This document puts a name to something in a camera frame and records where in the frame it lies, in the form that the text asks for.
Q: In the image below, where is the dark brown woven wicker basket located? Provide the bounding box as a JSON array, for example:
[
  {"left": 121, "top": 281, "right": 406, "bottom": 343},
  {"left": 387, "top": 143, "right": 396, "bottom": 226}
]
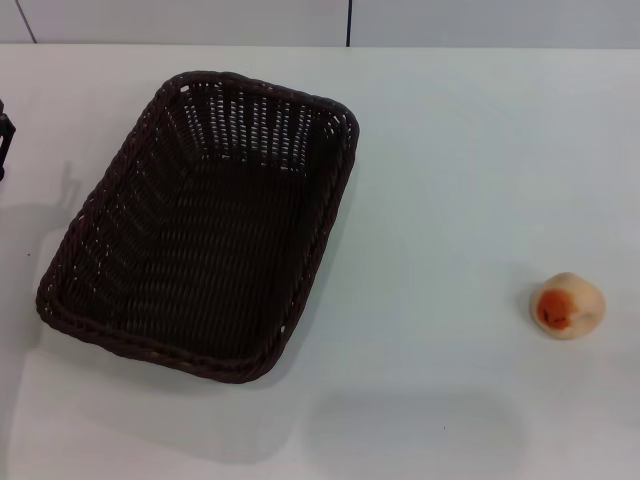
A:
[{"left": 34, "top": 70, "right": 361, "bottom": 386}]

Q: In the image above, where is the beige bun with orange spot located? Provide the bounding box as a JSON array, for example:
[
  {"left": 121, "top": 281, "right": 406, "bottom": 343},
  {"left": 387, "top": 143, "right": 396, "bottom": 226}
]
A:
[{"left": 529, "top": 271, "right": 608, "bottom": 342}]

